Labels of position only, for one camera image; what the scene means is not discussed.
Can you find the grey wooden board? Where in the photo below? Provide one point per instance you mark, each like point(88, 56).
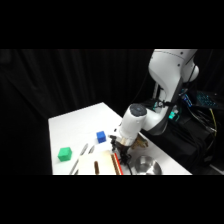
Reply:
point(95, 163)

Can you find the silver metal bowl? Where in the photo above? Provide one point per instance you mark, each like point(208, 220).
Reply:
point(148, 165)

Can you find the green cube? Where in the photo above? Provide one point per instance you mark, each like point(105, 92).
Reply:
point(64, 154)

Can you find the black curtain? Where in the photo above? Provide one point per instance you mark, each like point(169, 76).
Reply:
point(36, 100)

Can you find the green status light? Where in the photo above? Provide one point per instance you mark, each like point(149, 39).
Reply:
point(172, 115)

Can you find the blue lit device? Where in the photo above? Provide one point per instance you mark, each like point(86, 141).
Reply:
point(186, 98)

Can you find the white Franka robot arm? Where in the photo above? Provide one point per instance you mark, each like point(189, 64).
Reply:
point(166, 76)

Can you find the silver metal bar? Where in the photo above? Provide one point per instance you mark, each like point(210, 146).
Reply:
point(74, 166)
point(83, 149)

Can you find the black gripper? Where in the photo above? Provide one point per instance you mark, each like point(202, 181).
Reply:
point(120, 145)

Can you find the blue cube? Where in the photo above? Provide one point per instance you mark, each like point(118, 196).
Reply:
point(101, 136)

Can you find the backlit keyboard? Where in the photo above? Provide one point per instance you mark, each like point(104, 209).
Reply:
point(207, 99)

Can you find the black robot stand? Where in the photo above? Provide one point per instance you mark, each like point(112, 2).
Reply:
point(190, 140)

